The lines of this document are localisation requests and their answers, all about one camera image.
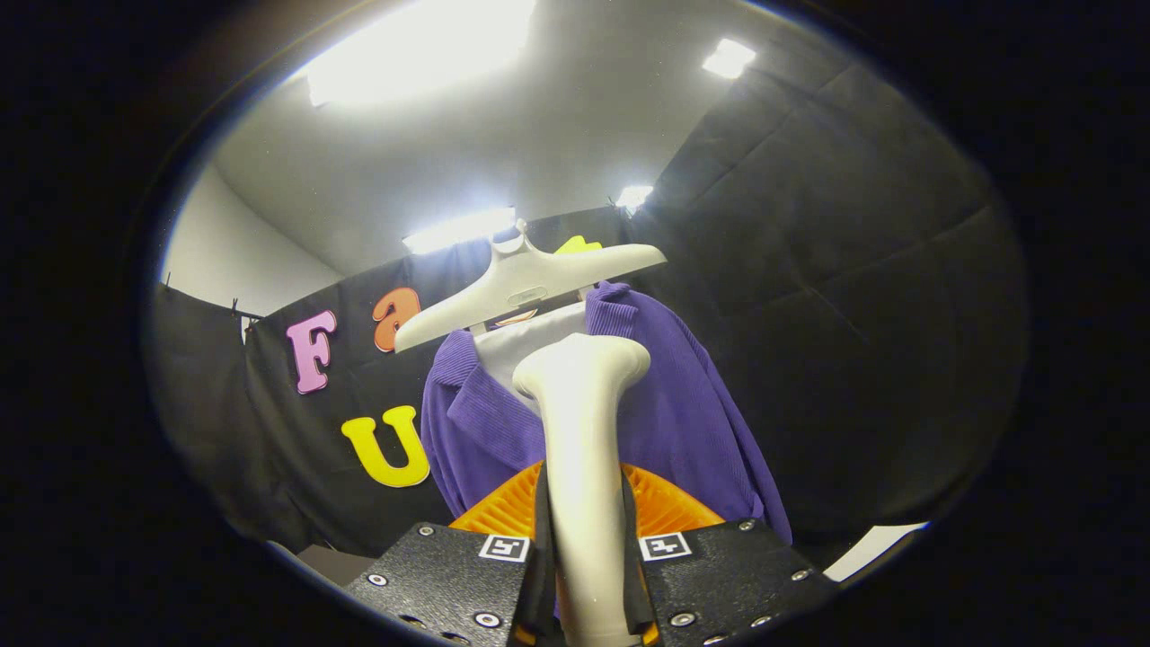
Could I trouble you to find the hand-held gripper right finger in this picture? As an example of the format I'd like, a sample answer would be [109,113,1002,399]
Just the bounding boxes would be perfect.
[620,462,841,647]

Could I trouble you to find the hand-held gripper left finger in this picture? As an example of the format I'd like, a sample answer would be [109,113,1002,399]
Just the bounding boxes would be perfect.
[344,460,553,647]

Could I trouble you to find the purple jacket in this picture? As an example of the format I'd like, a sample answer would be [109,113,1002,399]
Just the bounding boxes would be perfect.
[420,280,793,545]

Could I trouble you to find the white garment steamer head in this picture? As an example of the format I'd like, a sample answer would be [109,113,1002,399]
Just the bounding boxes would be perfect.
[512,332,651,647]

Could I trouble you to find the white plastic clothes hanger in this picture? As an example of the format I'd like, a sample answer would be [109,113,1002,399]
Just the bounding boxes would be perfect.
[394,218,668,353]

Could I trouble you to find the black backdrop cloth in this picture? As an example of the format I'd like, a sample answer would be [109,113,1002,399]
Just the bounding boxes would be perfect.
[144,45,1030,558]

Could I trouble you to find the large ceiling light panel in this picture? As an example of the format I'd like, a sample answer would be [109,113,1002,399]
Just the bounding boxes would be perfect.
[305,0,538,109]

